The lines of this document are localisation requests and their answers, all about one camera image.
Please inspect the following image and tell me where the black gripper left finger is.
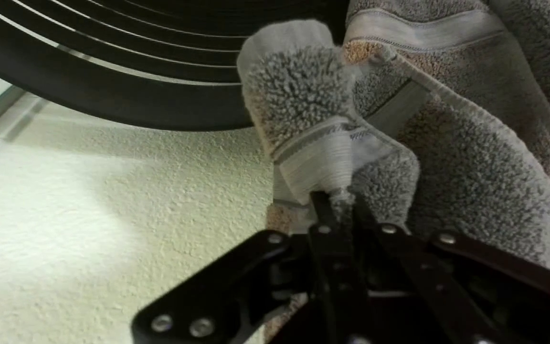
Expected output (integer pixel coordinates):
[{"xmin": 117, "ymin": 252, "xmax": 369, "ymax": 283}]
[{"xmin": 130, "ymin": 189, "xmax": 357, "ymax": 344}]

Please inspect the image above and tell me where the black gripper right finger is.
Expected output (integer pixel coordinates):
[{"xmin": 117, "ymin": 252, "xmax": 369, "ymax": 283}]
[{"xmin": 350, "ymin": 195, "xmax": 550, "ymax": 344}]

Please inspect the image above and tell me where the small grey towel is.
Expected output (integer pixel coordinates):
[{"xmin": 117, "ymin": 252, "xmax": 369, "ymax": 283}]
[{"xmin": 235, "ymin": 17, "xmax": 424, "ymax": 235}]

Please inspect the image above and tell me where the black slatted office chair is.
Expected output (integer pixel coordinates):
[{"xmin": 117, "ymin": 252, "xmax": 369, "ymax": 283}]
[{"xmin": 0, "ymin": 0, "xmax": 355, "ymax": 134}]

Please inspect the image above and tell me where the large dark grey towel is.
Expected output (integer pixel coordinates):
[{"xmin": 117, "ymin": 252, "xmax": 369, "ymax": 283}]
[{"xmin": 340, "ymin": 0, "xmax": 550, "ymax": 283}]

